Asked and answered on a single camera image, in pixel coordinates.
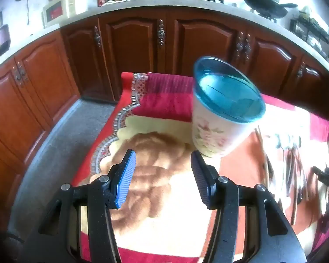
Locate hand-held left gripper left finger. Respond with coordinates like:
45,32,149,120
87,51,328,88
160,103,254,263
18,149,138,263

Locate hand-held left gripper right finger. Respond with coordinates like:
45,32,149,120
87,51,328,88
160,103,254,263
190,151,308,263

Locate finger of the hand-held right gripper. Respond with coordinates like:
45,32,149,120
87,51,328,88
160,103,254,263
312,166,329,191

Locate floral utensil holder blue rim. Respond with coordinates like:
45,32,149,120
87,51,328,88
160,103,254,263
192,56,266,158

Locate red printed blanket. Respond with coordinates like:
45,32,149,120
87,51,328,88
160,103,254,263
71,72,329,263

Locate wooden kitchen base cabinets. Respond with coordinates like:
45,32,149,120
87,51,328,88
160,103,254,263
0,7,329,225

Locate black dish rack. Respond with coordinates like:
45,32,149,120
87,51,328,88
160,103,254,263
289,5,329,52

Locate cream microwave oven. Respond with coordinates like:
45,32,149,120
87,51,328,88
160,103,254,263
42,0,85,28

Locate black wok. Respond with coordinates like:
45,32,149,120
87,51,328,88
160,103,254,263
242,0,298,18

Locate dark countertop appliance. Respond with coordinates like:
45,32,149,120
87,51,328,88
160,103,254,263
0,12,11,58

